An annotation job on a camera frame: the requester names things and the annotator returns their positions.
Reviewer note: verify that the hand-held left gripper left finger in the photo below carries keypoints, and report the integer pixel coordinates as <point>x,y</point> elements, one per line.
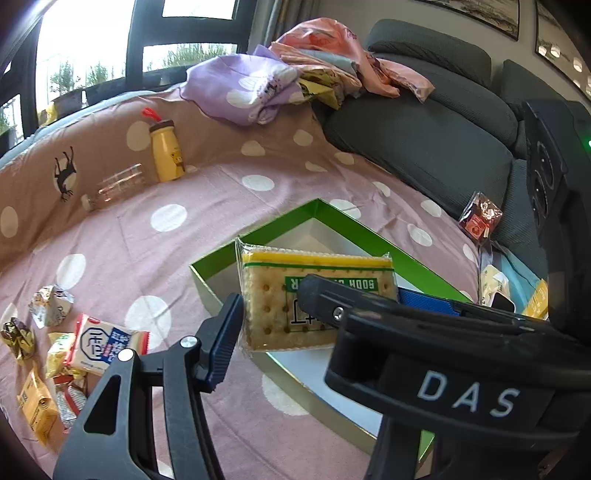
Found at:
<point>224,341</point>

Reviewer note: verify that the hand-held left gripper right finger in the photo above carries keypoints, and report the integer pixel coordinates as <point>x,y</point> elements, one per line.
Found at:
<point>397,452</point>

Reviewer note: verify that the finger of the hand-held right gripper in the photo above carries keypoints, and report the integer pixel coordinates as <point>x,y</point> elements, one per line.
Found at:
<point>429,300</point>
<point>323,300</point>

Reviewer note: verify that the soda cracker packet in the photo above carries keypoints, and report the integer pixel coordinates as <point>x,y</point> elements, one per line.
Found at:
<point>272,295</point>

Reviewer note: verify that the green cardboard box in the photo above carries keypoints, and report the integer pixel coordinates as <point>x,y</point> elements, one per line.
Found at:
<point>304,235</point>

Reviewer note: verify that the white blue red snack packet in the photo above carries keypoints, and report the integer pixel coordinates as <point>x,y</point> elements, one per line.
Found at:
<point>99,344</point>

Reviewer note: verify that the red and white snack packet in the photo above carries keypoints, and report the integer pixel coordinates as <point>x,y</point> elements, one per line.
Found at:
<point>69,401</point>

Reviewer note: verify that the gold and dark snack wrapper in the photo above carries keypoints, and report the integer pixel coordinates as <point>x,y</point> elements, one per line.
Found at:
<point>16,339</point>

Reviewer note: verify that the pink polka dot blanket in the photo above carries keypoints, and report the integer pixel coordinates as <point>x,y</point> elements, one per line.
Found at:
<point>194,258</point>

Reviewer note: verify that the snack packets at right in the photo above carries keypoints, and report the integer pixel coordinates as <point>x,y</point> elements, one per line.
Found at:
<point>519,274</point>

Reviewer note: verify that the red and clear snack packet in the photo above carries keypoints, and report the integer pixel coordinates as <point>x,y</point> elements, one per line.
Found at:
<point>480,217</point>

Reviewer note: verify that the grey sofa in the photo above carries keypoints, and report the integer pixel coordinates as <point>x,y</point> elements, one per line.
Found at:
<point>415,138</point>

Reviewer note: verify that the yellow green snack packet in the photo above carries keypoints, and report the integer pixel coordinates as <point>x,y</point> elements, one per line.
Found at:
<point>57,355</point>

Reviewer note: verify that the crumpled silver snack packet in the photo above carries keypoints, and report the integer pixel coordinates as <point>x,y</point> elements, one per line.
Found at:
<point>51,307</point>

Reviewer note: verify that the clear plastic bottle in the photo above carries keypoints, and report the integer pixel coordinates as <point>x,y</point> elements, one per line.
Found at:
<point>117,184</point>

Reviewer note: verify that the yellow patterned cloth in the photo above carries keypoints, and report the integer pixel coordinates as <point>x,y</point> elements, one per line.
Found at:
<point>323,92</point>

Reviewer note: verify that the purple polka dot cloth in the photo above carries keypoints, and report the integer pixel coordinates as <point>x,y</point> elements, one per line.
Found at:
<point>231,87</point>

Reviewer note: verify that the brown polka dot bumper cushion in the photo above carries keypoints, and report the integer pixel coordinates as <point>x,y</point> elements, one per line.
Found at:
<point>111,138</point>

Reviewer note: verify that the pile of clothes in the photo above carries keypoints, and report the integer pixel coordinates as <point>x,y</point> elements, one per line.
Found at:
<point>323,46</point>

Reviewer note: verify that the grey curtain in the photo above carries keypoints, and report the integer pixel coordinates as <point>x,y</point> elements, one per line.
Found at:
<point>286,18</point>

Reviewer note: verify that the small yellow object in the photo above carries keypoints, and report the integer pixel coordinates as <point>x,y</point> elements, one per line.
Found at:
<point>50,114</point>

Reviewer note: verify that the potted plant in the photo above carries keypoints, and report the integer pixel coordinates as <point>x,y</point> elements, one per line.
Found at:
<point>99,83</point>
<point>64,87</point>

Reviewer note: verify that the framed wall picture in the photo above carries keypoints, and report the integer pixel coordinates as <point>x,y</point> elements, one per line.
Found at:
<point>565,46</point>
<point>475,11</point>

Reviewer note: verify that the black window frame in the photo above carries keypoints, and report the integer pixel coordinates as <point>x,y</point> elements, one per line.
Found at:
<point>134,32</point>

